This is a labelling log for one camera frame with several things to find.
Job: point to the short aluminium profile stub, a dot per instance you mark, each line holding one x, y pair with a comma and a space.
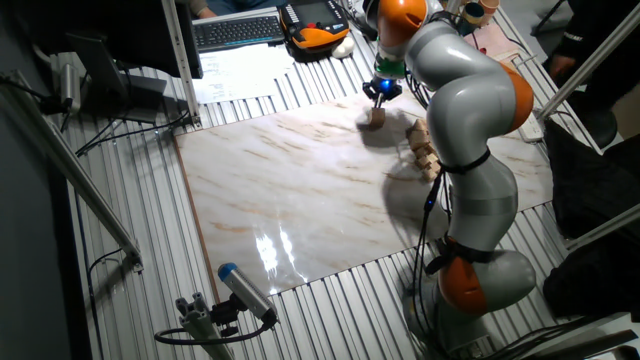
200, 325

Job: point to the white power strip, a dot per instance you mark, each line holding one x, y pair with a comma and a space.
531, 129

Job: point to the black computer monitor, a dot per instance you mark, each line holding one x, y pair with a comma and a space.
100, 30

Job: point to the orange black teach pendant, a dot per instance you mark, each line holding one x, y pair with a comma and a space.
312, 25

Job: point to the teal cylinder can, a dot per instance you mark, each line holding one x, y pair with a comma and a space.
471, 14

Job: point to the large wooden cube block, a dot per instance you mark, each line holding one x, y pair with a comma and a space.
378, 119
420, 143
416, 128

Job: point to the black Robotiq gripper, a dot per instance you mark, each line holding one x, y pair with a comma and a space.
385, 86

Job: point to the person in black hoodie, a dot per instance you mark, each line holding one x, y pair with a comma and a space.
615, 80

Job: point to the silver cylindrical device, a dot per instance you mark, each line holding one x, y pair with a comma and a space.
70, 87

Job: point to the grey camera blue cap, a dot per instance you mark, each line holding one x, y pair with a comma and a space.
245, 290

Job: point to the tan paper cup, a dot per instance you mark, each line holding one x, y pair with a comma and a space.
489, 5

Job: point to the printed white paper sheet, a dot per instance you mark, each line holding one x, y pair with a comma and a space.
240, 72

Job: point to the person right hand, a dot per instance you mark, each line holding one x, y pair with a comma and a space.
561, 66

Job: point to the person right forearm black sleeve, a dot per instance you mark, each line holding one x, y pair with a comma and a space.
570, 42

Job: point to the marble pattern board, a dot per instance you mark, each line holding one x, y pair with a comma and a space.
275, 200

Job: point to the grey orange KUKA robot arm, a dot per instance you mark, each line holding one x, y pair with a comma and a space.
470, 100

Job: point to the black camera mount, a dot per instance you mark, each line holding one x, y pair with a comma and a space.
225, 315

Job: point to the black monitor stand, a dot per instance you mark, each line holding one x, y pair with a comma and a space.
115, 85

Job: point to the pink cloth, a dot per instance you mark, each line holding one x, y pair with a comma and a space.
492, 42

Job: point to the black computer keyboard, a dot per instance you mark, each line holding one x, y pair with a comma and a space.
237, 31

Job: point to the aluminium profile beam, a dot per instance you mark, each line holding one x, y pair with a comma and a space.
452, 5
605, 227
182, 65
65, 165
590, 60

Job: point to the seated person blue jeans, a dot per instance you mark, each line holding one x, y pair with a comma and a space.
240, 5

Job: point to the black fabric bag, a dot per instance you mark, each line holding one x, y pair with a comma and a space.
595, 280
590, 185

